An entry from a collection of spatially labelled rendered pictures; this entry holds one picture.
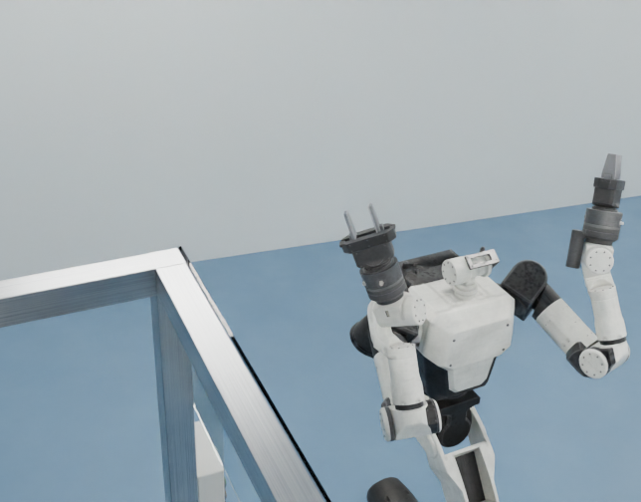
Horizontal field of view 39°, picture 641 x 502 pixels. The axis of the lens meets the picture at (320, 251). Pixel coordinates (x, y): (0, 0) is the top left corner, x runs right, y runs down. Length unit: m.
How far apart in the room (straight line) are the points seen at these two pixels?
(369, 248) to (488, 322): 0.49
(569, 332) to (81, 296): 1.29
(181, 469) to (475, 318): 0.82
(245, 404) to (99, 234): 3.30
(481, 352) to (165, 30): 2.42
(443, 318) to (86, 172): 2.55
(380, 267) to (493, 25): 3.00
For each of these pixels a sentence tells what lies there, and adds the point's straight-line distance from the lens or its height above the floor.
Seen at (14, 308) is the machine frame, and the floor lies 1.62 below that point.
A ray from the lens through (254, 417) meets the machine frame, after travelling 1.30.
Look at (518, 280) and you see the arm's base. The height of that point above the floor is 1.25.
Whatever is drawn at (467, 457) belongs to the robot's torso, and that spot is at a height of 0.76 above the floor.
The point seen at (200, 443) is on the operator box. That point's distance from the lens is 2.05.
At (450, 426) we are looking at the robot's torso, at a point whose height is 0.85.
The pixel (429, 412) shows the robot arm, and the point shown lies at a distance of 2.05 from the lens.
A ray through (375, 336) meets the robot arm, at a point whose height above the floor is 1.31.
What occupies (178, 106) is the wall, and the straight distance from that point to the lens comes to 4.34.
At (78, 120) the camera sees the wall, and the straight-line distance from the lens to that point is 4.29.
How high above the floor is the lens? 2.51
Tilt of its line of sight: 31 degrees down
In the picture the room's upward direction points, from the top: 3 degrees clockwise
